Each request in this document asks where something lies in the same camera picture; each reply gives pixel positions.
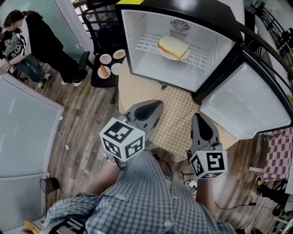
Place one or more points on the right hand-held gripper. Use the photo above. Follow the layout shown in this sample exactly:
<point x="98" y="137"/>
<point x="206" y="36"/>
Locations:
<point x="209" y="162"/>

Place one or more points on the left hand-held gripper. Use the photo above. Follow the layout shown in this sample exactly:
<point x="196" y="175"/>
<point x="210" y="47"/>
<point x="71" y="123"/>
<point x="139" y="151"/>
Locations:
<point x="123" y="137"/>

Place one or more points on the black mini fridge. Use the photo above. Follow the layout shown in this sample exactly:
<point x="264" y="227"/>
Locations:
<point x="183" y="77"/>

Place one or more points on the white bread slice food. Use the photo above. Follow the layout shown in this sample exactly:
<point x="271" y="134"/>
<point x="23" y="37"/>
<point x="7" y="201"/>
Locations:
<point x="171" y="45"/>

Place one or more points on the person's right forearm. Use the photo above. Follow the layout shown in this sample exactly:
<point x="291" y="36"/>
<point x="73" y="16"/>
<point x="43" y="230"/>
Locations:
<point x="206" y="196"/>

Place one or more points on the person's left forearm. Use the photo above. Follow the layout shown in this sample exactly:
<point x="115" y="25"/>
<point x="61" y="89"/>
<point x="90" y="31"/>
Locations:
<point x="105" y="178"/>

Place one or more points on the black fridge door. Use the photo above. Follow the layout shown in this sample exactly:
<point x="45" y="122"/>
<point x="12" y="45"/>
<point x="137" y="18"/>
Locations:
<point x="245" y="107"/>

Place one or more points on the white plate with pink food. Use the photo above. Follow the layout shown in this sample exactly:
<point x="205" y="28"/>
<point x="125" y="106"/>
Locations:
<point x="105" y="59"/>

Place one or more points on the white plate with yellow food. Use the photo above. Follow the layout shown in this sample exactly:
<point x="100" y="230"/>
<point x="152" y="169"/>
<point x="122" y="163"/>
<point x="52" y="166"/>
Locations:
<point x="119" y="54"/>

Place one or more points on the white power adapter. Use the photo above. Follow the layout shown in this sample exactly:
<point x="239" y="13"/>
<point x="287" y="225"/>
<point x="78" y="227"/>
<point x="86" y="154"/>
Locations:
<point x="191" y="183"/>

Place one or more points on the yellow dotted tablecloth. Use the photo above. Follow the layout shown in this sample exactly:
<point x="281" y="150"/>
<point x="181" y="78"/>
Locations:
<point x="174" y="107"/>

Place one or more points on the black chair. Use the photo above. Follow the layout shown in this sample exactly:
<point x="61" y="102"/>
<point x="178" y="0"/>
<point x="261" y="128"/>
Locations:
<point x="100" y="83"/>

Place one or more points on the person's checked shirt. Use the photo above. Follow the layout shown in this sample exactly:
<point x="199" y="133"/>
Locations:
<point x="142" y="194"/>

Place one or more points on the white plate with carrot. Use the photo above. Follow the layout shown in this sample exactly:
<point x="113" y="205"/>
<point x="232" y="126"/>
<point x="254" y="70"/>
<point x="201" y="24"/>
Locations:
<point x="100" y="73"/>

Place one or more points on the empty white plate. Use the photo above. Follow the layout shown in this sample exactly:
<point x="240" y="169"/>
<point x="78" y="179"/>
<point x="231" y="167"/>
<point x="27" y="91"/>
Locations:
<point x="116" y="69"/>

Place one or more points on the orange carrot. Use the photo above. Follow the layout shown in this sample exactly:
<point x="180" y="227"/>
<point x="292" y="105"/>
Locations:
<point x="104" y="70"/>

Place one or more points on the red checked cloth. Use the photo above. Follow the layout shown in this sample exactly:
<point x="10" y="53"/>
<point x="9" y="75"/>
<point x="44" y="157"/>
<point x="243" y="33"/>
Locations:
<point x="279" y="155"/>

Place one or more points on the dark blue chair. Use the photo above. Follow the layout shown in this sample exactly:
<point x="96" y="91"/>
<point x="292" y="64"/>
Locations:
<point x="84" y="60"/>

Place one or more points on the white framed frosted panel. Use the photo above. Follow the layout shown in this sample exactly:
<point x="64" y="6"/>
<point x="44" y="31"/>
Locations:
<point x="25" y="128"/>

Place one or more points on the white plate under bread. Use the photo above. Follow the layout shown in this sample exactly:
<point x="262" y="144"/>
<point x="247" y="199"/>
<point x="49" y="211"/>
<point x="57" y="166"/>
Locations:
<point x="186" y="56"/>

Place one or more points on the yellow sticky note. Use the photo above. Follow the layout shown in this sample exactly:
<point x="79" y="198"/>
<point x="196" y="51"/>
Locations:
<point x="129" y="1"/>

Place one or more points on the black metal railing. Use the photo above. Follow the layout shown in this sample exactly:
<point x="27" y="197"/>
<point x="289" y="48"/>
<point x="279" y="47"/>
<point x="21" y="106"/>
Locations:
<point x="272" y="22"/>

